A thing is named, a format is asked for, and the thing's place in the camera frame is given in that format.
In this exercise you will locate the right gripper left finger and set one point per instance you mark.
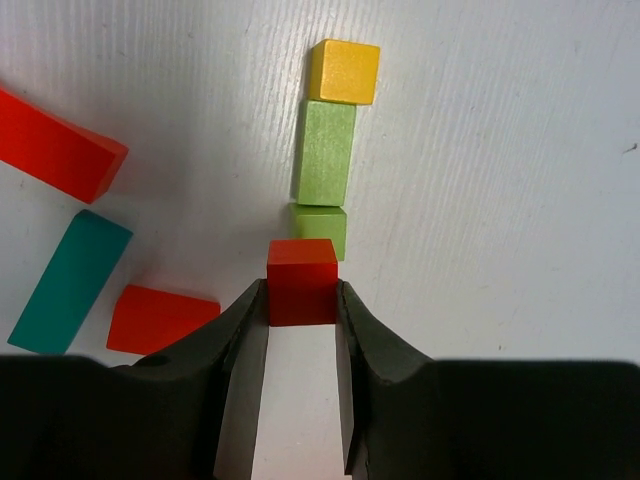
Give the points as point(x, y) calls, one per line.
point(188, 411)

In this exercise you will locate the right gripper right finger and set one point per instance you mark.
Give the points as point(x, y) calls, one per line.
point(405, 415)

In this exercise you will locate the short red wood block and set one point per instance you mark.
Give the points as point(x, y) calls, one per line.
point(146, 320)

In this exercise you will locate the small red wood cube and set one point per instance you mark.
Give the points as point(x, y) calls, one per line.
point(302, 278)

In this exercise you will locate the teal long wood block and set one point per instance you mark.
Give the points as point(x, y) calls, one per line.
point(78, 270)

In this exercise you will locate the small green wood cube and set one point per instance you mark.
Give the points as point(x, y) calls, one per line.
point(318, 222)

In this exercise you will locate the long green wood block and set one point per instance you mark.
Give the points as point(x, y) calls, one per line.
point(324, 153)

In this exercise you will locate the yellow wood cube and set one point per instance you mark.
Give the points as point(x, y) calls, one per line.
point(343, 72)

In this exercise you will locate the long red wood block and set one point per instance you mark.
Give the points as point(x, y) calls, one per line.
point(70, 158)

